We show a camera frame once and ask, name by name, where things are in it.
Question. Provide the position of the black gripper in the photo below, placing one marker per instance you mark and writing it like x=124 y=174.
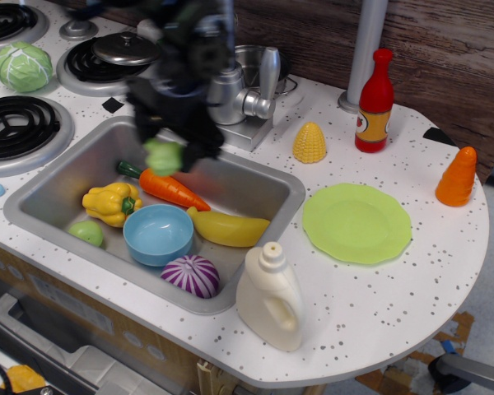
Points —
x=185 y=115

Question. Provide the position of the green toy broccoli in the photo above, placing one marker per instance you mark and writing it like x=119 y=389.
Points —
x=163 y=158

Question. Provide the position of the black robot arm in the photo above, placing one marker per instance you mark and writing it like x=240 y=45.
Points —
x=172 y=72

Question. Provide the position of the blue plastic bowl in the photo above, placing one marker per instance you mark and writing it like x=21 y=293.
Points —
x=158 y=234

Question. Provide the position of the orange toy carrot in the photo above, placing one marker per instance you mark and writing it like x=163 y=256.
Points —
x=163 y=187

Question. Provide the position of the silver toy faucet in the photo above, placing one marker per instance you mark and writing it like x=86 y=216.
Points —
x=243 y=116

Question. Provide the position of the yellow toy bell pepper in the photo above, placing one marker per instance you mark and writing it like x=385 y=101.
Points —
x=113 y=203

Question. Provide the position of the silver pot lid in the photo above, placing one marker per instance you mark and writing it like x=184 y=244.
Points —
x=125 y=49

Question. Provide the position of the metal sink basin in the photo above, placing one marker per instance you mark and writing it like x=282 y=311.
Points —
x=51 y=202

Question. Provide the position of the silver metal pot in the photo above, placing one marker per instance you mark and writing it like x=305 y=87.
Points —
x=250 y=58

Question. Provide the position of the white round plastic lid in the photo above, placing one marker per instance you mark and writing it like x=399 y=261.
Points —
x=147 y=28

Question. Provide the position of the yellow toy banana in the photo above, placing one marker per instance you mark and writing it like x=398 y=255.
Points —
x=228 y=230

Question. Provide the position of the black stove burner rear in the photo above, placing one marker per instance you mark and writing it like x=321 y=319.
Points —
x=82 y=73

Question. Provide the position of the black stove burner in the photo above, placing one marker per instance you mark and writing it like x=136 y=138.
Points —
x=33 y=131
x=82 y=73
x=21 y=23

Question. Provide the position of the green toy apple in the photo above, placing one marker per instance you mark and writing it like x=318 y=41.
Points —
x=88 y=231

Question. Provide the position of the yellow toy corn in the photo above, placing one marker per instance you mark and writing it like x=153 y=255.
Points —
x=309 y=146

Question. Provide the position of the purple toy onion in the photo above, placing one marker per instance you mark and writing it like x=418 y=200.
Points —
x=194 y=274

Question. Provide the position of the silver stove knob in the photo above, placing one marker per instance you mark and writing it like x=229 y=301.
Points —
x=75 y=30

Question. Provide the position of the black stove burner front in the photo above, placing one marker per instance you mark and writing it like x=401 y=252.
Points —
x=33 y=131

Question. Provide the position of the green toy cabbage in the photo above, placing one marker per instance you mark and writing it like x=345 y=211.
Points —
x=24 y=67

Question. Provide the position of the cream plastic detergent bottle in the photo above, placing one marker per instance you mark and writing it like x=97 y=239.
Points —
x=268 y=297

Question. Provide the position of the light green plastic plate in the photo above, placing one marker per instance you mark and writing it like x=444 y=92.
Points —
x=357 y=224

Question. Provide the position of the black stove burner far left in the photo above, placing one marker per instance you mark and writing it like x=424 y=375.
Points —
x=21 y=23

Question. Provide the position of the red toy ketchup bottle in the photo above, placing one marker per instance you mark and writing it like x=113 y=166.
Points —
x=375 y=106

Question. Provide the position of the grey vertical pole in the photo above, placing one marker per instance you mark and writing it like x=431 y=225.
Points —
x=369 y=32

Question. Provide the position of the orange toy cone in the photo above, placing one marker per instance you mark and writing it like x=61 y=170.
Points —
x=456 y=183

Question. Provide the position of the yellow toy in oven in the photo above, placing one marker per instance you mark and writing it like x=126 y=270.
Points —
x=24 y=378

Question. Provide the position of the grey oven door handle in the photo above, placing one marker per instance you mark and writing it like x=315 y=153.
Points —
x=44 y=340

